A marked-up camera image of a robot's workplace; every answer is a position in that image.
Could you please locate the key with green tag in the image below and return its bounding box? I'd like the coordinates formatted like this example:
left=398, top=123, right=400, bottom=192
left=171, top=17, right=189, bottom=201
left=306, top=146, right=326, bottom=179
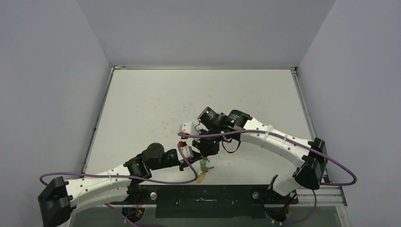
left=200, top=158, right=209, bottom=168

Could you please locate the metal keyring with red grip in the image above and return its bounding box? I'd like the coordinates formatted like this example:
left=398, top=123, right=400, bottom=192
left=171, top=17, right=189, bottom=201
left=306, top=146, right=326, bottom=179
left=200, top=157, right=209, bottom=173

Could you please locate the key with yellow tag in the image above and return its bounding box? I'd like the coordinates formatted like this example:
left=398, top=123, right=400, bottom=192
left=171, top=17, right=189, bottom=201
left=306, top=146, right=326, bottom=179
left=196, top=172, right=206, bottom=183

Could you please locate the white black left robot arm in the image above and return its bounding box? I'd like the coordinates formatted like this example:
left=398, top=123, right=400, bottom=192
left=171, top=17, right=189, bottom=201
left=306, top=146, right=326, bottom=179
left=38, top=141, right=193, bottom=227

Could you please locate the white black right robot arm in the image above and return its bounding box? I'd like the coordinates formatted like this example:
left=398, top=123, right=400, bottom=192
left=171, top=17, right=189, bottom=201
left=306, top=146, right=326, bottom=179
left=193, top=107, right=328, bottom=203

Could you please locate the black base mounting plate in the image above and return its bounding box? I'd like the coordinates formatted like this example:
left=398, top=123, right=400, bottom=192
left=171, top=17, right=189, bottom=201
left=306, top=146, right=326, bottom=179
left=119, top=184, right=298, bottom=219

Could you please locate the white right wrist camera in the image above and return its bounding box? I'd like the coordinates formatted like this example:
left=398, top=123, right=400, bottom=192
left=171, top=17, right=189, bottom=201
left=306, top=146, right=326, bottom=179
left=179, top=122, right=197, bottom=135

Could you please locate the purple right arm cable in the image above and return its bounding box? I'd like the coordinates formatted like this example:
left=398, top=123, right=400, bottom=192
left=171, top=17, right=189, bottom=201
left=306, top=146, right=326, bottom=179
left=177, top=130, right=358, bottom=226

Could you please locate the aluminium table frame rail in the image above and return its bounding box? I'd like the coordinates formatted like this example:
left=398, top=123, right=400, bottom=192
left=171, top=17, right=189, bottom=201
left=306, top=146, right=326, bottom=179
left=290, top=67, right=347, bottom=207

